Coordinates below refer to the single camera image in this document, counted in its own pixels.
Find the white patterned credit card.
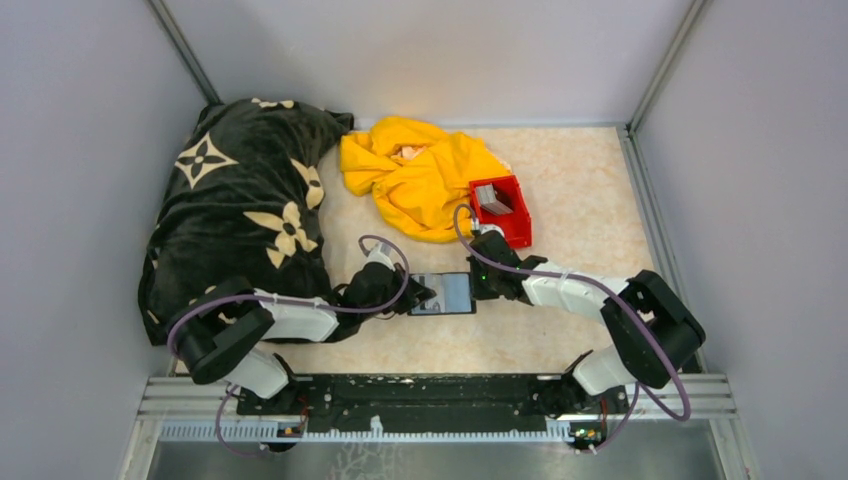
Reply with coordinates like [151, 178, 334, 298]
[409, 292, 445, 316]

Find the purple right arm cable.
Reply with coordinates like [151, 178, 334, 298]
[453, 202, 693, 424]

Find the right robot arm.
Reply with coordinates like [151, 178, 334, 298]
[465, 231, 706, 412]

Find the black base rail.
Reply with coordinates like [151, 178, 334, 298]
[236, 374, 629, 434]

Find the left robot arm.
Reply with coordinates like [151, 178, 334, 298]
[165, 260, 435, 414]

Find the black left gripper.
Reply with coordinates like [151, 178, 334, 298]
[361, 261, 436, 322]

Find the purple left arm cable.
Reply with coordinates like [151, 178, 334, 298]
[165, 234, 412, 460]

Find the yellow jacket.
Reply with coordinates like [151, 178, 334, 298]
[339, 116, 512, 243]

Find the black floral blanket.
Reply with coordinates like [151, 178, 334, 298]
[138, 98, 355, 346]

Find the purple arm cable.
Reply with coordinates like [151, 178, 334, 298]
[165, 234, 412, 460]
[453, 202, 693, 424]

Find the red plastic bin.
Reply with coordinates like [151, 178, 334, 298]
[469, 175, 533, 249]

